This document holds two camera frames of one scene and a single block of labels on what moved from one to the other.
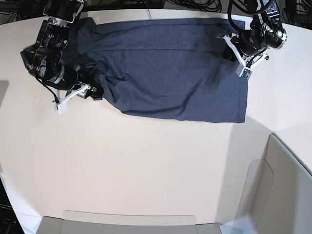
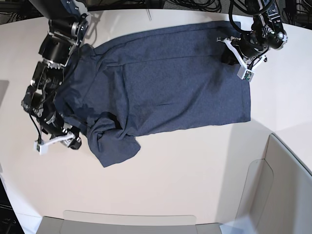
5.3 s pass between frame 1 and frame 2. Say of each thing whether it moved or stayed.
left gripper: moved
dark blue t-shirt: moved
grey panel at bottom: stayed
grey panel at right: stayed
